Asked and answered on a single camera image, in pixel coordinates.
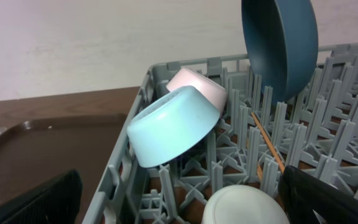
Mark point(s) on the light blue bowl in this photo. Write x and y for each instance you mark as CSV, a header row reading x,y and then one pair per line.
x,y
171,125

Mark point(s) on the white pink bowl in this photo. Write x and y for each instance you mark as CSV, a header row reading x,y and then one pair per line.
x,y
214,92

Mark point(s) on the grey dishwasher rack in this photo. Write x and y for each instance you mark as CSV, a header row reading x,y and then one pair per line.
x,y
317,131

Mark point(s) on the brown serving tray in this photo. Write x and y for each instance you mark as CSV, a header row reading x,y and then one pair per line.
x,y
35,151

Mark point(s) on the small white cup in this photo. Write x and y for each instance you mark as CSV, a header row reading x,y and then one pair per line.
x,y
242,204

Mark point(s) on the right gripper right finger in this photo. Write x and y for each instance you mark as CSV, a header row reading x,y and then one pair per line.
x,y
304,196

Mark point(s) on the dark blue plate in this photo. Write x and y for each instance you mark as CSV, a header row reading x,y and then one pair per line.
x,y
281,39

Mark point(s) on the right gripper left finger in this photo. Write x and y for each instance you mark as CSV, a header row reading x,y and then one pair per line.
x,y
54,201

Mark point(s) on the wooden chopstick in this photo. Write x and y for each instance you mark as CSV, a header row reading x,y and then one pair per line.
x,y
259,172
269,143

